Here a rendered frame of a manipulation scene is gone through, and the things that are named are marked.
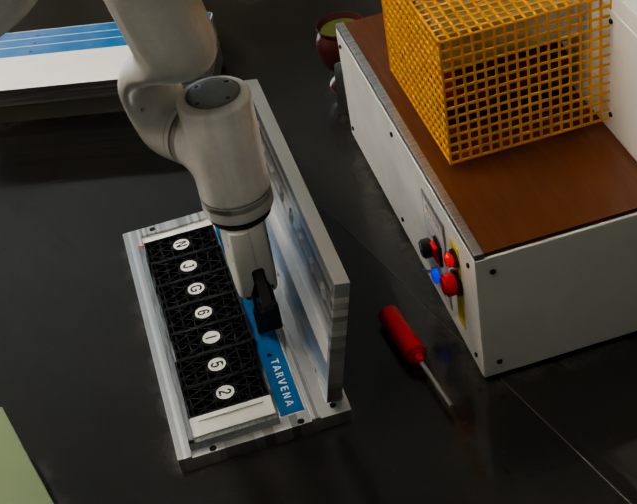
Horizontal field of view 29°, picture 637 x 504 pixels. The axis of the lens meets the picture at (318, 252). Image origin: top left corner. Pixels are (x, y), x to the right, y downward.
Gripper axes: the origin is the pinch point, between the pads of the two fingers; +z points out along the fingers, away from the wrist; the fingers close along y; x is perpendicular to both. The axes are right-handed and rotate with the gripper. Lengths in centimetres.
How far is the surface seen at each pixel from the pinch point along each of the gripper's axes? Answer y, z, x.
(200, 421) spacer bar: 15.4, 1.2, -11.3
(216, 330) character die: 1.4, 1.0, -6.4
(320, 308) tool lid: 11.6, -7.0, 5.5
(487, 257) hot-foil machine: 19.8, -14.7, 23.3
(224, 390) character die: 11.9, 1.0, -7.7
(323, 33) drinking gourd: -49, -6, 23
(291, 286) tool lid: 2.8, -3.7, 3.8
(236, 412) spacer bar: 15.7, 1.2, -7.1
